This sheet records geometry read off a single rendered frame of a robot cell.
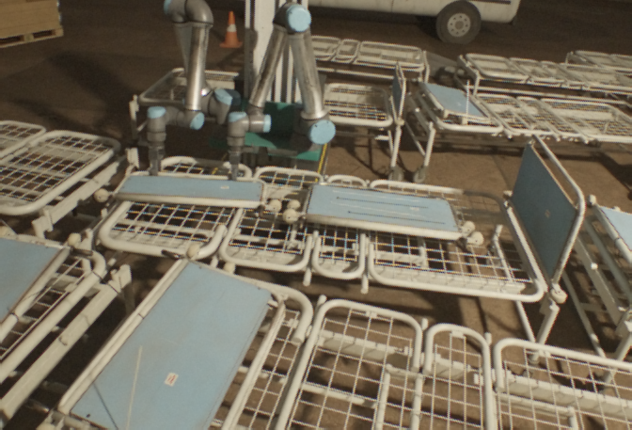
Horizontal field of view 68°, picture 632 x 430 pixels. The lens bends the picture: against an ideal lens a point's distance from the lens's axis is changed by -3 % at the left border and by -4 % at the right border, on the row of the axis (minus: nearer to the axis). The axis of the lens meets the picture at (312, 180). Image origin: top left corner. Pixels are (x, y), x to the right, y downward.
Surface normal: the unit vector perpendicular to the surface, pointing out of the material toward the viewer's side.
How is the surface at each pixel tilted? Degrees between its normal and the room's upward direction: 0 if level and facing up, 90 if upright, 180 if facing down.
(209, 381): 7
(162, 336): 7
